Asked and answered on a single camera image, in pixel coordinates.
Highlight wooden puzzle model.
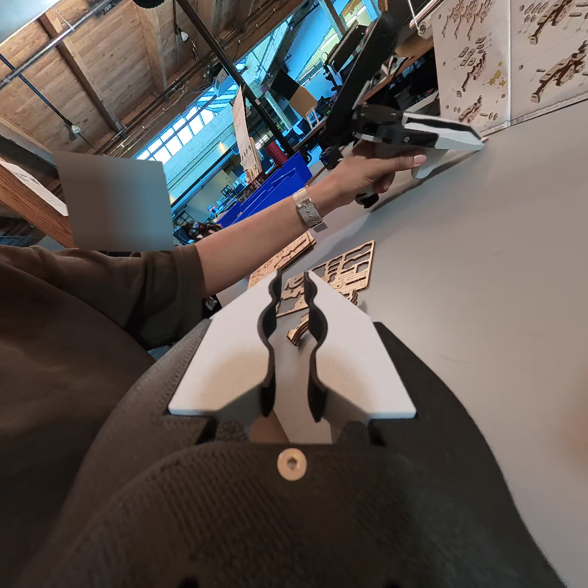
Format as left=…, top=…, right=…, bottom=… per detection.
left=277, top=294, right=318, bottom=346

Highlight stack of wooden puzzle sheets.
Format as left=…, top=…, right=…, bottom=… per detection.
left=248, top=231, right=317, bottom=290

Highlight paper instruction booklet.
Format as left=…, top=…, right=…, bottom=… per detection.
left=432, top=0, right=588, bottom=137

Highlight black monitor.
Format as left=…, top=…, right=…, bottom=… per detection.
left=321, top=8, right=401, bottom=154

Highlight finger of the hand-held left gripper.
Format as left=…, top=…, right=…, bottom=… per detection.
left=402, top=114, right=481, bottom=139
left=433, top=134, right=488, bottom=151

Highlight person's left forearm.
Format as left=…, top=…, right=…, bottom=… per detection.
left=133, top=177, right=334, bottom=343

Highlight silver wristwatch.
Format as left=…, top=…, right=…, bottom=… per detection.
left=292, top=186, right=328, bottom=232

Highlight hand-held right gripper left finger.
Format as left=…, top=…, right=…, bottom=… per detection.
left=168, top=269, right=282, bottom=428

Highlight black metal pole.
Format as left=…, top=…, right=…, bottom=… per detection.
left=177, top=0, right=296, bottom=155

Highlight person's brown clothing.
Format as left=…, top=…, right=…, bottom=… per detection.
left=0, top=246, right=159, bottom=588

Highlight grey desk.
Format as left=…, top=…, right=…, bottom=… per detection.
left=211, top=99, right=588, bottom=588

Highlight person's left hand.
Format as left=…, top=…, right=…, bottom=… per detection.
left=322, top=138, right=429, bottom=205

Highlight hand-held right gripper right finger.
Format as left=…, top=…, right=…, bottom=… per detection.
left=303, top=271, right=417, bottom=432

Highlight large blue plastic bin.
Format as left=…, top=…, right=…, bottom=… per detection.
left=216, top=152, right=314, bottom=228

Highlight punched wooden puzzle sheet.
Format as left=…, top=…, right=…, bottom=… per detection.
left=276, top=240, right=376, bottom=319

